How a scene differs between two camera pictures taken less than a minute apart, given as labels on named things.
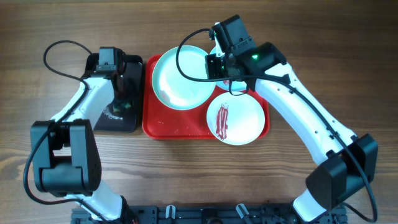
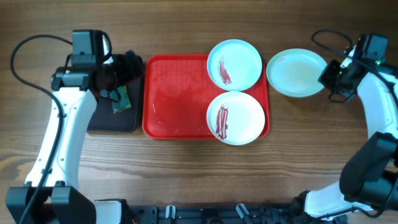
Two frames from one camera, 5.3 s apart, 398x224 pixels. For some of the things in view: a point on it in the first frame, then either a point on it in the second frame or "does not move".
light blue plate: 175,91 -> 295,73
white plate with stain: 236,120 does not move
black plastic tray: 121,114 does not move
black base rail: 208,214 does not move
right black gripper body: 214,66 -> 336,75
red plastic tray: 160,122 does not move
